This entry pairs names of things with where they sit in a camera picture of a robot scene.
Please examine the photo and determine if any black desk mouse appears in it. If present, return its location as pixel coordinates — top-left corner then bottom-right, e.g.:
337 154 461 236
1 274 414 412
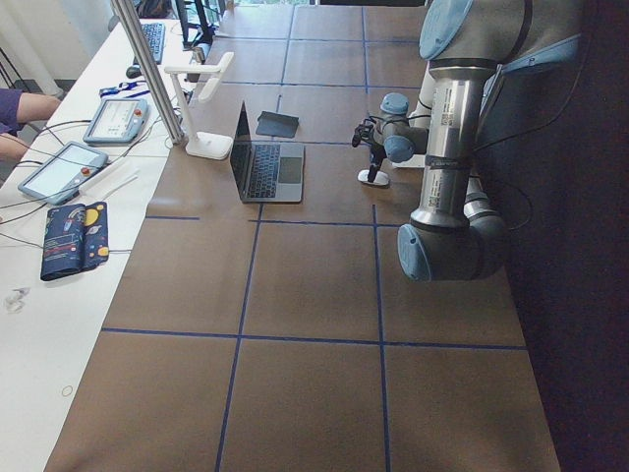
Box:
126 64 143 80

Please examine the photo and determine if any blue lanyard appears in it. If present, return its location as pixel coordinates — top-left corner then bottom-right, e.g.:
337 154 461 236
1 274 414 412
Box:
97 81 151 98

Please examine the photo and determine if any dark blue space pencil case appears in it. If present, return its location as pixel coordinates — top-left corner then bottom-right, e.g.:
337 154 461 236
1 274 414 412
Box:
40 202 109 281

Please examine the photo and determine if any teach pendant tablet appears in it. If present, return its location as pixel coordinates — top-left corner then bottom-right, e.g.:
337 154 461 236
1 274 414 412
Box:
18 142 109 206
83 98 148 147

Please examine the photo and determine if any far teach pendant tablet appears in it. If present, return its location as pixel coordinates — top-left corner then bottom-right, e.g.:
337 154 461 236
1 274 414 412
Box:
83 98 148 147

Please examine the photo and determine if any white desk lamp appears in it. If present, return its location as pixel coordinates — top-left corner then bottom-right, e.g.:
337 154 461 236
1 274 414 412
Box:
163 51 235 160

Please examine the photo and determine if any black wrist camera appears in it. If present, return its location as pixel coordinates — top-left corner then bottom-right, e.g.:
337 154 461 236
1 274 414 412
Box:
351 122 374 148

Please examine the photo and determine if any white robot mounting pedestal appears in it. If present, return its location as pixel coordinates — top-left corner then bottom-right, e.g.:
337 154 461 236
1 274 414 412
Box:
390 73 486 171

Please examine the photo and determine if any near teach pendant tablet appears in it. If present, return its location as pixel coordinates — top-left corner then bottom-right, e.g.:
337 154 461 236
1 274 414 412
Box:
18 142 109 206

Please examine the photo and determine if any black monitor stand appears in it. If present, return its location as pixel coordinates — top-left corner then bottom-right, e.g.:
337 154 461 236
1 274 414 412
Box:
172 0 222 50

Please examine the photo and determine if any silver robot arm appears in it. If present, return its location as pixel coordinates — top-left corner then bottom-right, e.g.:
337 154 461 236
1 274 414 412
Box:
373 1 584 281

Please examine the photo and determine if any black keyboard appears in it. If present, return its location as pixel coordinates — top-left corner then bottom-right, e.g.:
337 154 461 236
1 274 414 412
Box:
142 23 166 64

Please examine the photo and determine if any person forearm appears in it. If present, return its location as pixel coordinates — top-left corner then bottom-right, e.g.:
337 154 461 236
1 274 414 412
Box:
1 88 61 161

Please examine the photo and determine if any white computer mouse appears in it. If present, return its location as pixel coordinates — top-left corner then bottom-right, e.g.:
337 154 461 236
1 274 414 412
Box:
357 169 390 187

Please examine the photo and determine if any black mouse pad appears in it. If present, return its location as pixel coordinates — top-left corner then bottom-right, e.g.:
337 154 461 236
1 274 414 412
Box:
256 111 299 139

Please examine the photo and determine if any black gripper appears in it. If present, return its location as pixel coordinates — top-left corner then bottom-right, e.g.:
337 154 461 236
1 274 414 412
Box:
368 143 386 183

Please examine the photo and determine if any grey laptop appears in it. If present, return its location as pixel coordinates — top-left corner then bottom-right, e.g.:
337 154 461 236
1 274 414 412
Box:
230 102 305 204

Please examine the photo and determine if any aluminium frame post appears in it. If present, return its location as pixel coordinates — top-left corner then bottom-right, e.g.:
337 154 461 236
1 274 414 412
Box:
111 0 185 146

